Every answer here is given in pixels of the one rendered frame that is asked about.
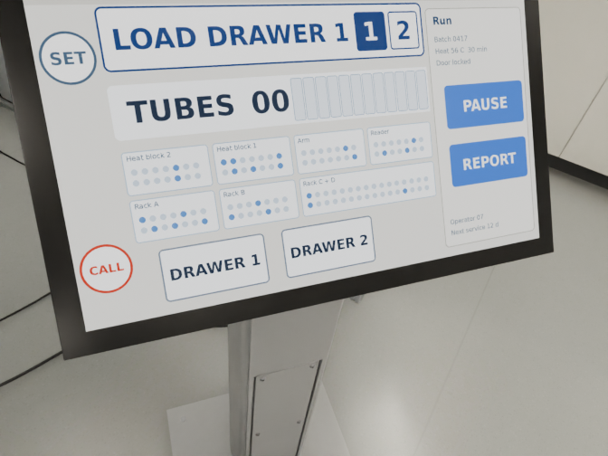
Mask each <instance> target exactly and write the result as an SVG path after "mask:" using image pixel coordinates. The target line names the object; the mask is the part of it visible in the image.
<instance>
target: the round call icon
mask: <svg viewBox="0 0 608 456"><path fill-rule="evenodd" d="M72 248H73V252H74V257H75V261H76V267H77V272H78V276H79V281H80V286H81V295H82V299H92V298H97V297H101V296H107V295H111V294H116V293H121V292H126V291H131V290H138V279H137V274H136V269H135V263H134V258H133V253H132V248H131V242H130V239H125V240H119V241H113V242H102V243H96V244H90V245H84V246H79V247H72Z"/></svg>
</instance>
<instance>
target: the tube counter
mask: <svg viewBox="0 0 608 456"><path fill-rule="evenodd" d="M246 85H247V91H248V98H249V105H250V112H251V118H252V128H263V127H272V126H282V125H291V124H301V123H310V122H320V121H330V120H340V119H358V118H368V117H378V116H387V115H397V114H406V113H416V112H425V111H431V110H430V100H429V90H428V80H427V70H426V67H415V68H400V69H385V70H370V71H341V72H326V73H311V74H296V75H281V76H266V77H251V78H246Z"/></svg>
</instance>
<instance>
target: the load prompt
mask: <svg viewBox="0 0 608 456"><path fill-rule="evenodd" d="M92 9H93V14H94V20H95V24H96V30H97V35H98V41H99V46H100V56H101V61H102V66H103V71H104V73H115V72H133V71H166V70H183V69H201V68H218V67H235V66H253V65H270V64H287V63H303V62H337V61H354V60H372V59H389V58H406V57H423V56H425V50H424V39H423V20H422V10H421V2H409V3H333V4H256V5H106V6H93V7H92Z"/></svg>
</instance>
